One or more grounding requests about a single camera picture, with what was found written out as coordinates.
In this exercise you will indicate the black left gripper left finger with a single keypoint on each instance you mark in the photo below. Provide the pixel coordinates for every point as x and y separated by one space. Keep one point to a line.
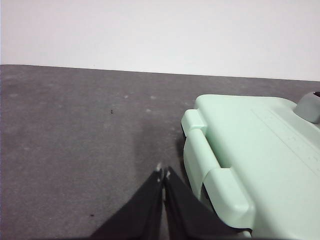
142 212

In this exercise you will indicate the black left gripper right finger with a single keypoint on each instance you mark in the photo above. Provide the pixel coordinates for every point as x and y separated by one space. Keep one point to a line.
185 212

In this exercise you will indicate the mint green breakfast machine base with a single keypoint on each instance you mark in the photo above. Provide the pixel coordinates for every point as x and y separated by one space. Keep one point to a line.
195 160

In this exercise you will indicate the mint green hinged griddle cover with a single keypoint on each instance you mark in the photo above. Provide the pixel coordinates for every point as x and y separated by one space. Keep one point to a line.
250 140

